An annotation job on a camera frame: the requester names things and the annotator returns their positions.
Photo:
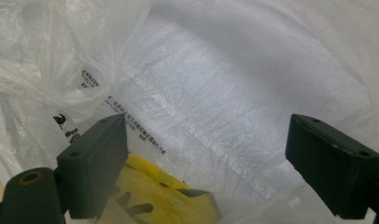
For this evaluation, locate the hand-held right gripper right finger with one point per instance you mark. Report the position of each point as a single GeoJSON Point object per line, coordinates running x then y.
{"type": "Point", "coordinates": [334, 168]}

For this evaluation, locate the clear plastic bag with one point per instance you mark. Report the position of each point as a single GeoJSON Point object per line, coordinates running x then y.
{"type": "Point", "coordinates": [225, 77]}

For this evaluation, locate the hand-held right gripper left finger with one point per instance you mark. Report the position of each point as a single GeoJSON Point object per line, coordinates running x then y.
{"type": "Point", "coordinates": [91, 168]}

